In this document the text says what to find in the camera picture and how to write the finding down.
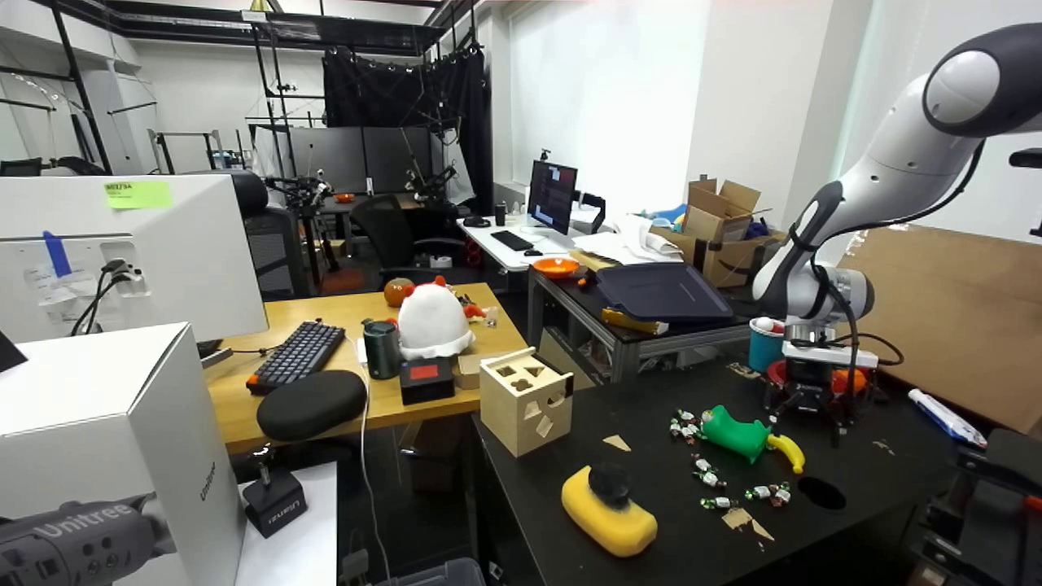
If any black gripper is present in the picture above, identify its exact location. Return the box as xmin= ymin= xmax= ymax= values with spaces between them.
xmin=774 ymin=361 xmax=834 ymax=418

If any cardboard box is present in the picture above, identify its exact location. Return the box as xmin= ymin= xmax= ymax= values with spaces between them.
xmin=664 ymin=175 xmax=778 ymax=290

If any green plush toy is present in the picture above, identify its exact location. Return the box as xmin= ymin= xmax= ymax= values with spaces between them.
xmin=698 ymin=402 xmax=768 ymax=461

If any red bowl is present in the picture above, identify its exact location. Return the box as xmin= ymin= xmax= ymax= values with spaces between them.
xmin=768 ymin=361 xmax=870 ymax=397

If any black cushion pad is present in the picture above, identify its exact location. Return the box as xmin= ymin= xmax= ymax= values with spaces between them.
xmin=258 ymin=370 xmax=369 ymax=443

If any blue cup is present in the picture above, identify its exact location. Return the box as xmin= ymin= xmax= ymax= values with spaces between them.
xmin=748 ymin=315 xmax=789 ymax=370

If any white box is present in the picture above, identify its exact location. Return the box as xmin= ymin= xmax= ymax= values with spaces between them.
xmin=0 ymin=322 xmax=243 ymax=586

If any computer monitor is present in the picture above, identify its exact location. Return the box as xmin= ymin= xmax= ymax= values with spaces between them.
xmin=0 ymin=175 xmax=267 ymax=342

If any black keyboard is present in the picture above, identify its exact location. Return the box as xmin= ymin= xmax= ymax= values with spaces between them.
xmin=248 ymin=322 xmax=344 ymax=393

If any yellow banana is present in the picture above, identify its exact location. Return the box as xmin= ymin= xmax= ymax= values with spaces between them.
xmin=768 ymin=434 xmax=806 ymax=474

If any wooden desk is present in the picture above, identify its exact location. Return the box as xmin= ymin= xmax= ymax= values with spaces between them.
xmin=204 ymin=292 xmax=477 ymax=453

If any yellow sponge block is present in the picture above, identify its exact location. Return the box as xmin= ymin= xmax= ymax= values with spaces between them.
xmin=561 ymin=466 xmax=659 ymax=557

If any black office chair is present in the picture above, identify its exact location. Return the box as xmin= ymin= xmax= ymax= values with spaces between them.
xmin=351 ymin=195 xmax=474 ymax=282

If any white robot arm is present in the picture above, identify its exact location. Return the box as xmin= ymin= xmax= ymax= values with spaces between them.
xmin=752 ymin=22 xmax=1042 ymax=343

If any blue storage bin lid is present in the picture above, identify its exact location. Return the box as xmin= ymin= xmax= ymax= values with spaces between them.
xmin=597 ymin=263 xmax=731 ymax=322

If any orange bowl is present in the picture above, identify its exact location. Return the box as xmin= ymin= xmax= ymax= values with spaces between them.
xmin=529 ymin=257 xmax=586 ymax=282

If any wooden shape sorter box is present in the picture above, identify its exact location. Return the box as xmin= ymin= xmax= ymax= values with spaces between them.
xmin=477 ymin=348 xmax=574 ymax=460

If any white hard hat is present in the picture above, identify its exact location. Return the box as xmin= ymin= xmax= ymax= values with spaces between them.
xmin=397 ymin=282 xmax=473 ymax=359

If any wooden triangle piece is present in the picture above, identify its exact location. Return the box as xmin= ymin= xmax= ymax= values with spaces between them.
xmin=602 ymin=434 xmax=630 ymax=453

